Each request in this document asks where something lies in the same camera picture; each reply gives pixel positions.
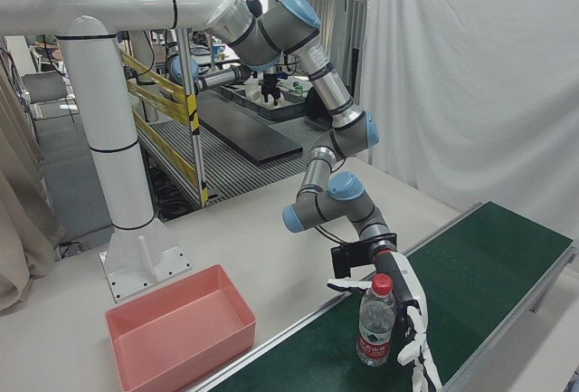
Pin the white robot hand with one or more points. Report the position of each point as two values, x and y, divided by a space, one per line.
409 292

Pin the clear water bottle red cap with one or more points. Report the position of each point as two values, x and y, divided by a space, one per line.
375 319

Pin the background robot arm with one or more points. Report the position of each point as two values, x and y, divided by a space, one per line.
217 77

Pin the UR5e robot arm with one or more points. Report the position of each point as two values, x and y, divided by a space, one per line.
332 88

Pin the pink plastic basket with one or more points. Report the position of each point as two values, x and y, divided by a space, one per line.
181 319

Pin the green conveyor belt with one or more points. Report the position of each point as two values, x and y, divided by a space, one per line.
475 274

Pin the white cloth sheet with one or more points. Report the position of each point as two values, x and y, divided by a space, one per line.
475 93

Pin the black floor platform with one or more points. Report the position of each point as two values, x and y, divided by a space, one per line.
253 134

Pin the black background robot gripper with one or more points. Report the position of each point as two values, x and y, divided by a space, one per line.
270 91

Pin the yellow black striped barrier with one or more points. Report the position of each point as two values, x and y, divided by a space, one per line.
158 88

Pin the beige curtain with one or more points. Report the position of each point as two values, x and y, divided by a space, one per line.
22 229

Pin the grey chair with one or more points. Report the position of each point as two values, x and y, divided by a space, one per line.
45 88

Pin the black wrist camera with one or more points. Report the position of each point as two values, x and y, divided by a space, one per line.
346 258

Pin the aluminium profile frame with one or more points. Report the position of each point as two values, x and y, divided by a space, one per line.
199 165

